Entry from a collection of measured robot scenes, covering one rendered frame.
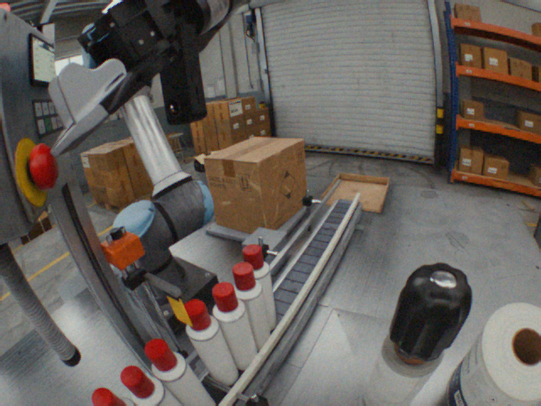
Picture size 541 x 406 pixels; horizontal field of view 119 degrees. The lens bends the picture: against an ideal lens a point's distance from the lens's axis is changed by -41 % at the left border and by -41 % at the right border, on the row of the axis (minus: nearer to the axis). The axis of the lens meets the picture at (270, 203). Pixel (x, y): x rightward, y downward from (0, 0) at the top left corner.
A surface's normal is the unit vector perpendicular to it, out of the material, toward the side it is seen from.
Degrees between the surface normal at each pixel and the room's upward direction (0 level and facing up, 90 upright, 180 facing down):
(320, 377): 0
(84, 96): 91
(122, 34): 89
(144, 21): 89
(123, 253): 90
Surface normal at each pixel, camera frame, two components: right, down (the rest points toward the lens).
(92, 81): 0.85, 0.16
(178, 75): -0.50, 0.41
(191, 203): 0.61, -0.19
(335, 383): -0.11, -0.90
